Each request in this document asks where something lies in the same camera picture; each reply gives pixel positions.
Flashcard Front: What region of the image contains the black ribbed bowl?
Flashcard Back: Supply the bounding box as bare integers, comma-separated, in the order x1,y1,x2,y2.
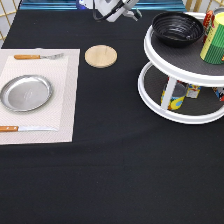
152,12,204,47

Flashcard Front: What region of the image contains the wooden handled fork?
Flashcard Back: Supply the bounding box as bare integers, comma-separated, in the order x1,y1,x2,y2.
14,53,64,60

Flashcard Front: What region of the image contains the blue yellow carton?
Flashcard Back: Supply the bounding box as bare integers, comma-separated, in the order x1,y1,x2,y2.
186,84,201,99

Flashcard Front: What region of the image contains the yellow blue tin can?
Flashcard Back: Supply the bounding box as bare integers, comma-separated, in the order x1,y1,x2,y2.
168,82,186,110

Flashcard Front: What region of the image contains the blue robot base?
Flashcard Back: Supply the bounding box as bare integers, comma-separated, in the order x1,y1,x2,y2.
20,0,186,11

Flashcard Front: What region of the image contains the white two-tier lazy Susan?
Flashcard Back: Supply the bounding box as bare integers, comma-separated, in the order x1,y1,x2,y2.
138,26,224,124

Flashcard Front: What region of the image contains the silver metal plate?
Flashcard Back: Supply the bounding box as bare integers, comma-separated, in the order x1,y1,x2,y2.
0,75,53,112

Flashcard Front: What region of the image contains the small red butter box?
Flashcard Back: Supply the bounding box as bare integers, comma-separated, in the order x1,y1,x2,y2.
213,87,224,101

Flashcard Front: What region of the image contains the beige woven placemat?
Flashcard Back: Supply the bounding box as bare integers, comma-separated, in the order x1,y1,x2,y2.
0,49,80,145

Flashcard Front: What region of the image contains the wooden handled knife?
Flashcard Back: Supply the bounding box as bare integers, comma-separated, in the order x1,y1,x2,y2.
0,126,57,132

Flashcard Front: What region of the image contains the red raisins box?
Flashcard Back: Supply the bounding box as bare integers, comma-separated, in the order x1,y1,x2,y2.
203,10,214,41

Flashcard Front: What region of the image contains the green yellow cylinder canister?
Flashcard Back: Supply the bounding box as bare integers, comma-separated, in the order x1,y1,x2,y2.
200,12,224,64

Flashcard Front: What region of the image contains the round wooden coaster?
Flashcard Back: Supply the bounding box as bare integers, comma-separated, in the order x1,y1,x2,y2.
85,45,117,68

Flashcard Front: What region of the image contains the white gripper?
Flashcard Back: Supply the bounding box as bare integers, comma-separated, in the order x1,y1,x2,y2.
93,0,142,22

